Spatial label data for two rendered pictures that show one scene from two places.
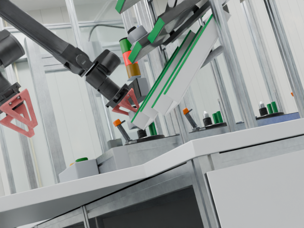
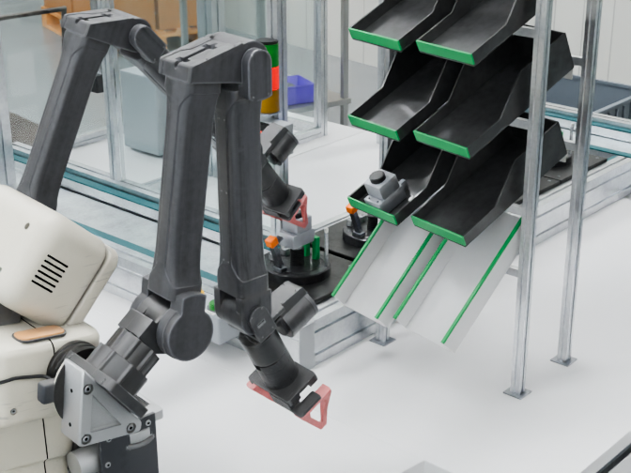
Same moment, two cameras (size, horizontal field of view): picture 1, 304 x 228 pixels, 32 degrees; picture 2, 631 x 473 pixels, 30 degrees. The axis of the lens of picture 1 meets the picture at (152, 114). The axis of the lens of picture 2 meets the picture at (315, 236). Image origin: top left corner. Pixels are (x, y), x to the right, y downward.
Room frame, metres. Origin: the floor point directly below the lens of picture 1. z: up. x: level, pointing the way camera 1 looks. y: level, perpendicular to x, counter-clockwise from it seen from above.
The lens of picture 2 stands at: (-0.42, 0.86, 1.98)
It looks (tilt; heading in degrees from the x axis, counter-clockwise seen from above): 22 degrees down; 338
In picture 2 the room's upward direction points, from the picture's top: straight up
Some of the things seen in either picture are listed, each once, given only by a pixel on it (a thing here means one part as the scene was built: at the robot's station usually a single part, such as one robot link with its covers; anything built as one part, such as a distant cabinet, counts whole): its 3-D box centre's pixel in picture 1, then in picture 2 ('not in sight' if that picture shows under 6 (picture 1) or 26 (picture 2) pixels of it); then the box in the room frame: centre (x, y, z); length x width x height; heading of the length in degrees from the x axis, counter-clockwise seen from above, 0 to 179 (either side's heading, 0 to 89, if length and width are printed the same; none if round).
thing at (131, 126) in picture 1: (140, 116); (299, 225); (1.70, 0.04, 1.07); 0.08 x 0.04 x 0.07; 116
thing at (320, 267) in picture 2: (144, 143); (297, 267); (1.70, 0.05, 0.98); 0.14 x 0.14 x 0.02
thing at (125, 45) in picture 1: (127, 46); (267, 53); (1.92, 0.03, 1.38); 0.05 x 0.05 x 0.05
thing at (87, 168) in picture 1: (78, 175); (195, 310); (1.68, 0.28, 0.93); 0.21 x 0.07 x 0.06; 27
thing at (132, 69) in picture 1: (133, 71); (268, 99); (1.92, 0.03, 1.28); 0.05 x 0.05 x 0.05
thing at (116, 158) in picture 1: (81, 185); (157, 282); (1.88, 0.31, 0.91); 0.89 x 0.06 x 0.11; 27
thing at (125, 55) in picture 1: (130, 59); (267, 77); (1.92, 0.03, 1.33); 0.05 x 0.05 x 0.05
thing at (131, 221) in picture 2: not in sight; (207, 257); (1.98, 0.16, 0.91); 0.84 x 0.28 x 0.10; 27
